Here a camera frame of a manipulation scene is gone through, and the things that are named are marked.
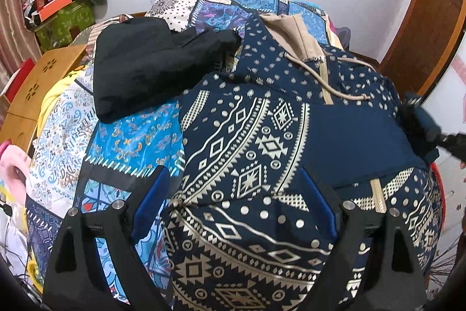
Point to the grey purple backpack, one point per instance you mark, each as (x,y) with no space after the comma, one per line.
(344,36)

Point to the red board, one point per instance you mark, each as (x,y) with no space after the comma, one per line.
(20,77)

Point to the orange box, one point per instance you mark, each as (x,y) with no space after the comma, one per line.
(54,6)

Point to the small wooden folding table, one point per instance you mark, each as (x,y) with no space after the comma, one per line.
(40,85)

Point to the pink cloth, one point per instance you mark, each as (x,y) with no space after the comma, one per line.
(14,161)

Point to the blue patchwork blanket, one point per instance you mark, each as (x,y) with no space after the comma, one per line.
(120,139)

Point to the yellow cloth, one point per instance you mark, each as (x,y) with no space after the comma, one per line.
(51,96)

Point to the striped brown curtain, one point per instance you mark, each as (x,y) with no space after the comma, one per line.
(14,23)

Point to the green patterned box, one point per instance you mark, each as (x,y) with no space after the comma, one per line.
(65,26)

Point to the brown wooden door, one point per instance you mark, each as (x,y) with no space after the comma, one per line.
(429,12)

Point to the black folded garment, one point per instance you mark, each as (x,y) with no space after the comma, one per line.
(145,67)

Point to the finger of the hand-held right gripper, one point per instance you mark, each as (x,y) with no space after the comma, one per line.
(451,147)

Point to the navy patterned hoodie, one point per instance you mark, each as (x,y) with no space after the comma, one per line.
(291,121)

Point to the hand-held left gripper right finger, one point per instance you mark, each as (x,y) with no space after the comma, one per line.
(316,198)

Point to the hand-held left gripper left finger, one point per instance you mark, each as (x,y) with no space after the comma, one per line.
(153,198)

